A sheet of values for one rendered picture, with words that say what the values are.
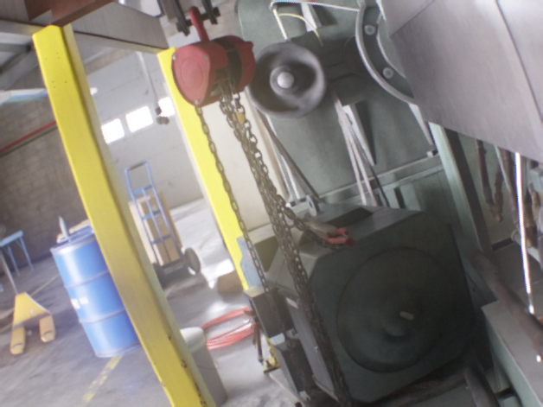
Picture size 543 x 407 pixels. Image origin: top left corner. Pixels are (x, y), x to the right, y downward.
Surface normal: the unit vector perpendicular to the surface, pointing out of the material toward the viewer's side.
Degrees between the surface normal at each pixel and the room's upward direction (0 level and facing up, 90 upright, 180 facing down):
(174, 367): 90
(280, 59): 97
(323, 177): 90
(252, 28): 90
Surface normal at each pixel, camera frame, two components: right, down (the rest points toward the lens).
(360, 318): 0.15, 0.04
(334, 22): -0.07, 0.16
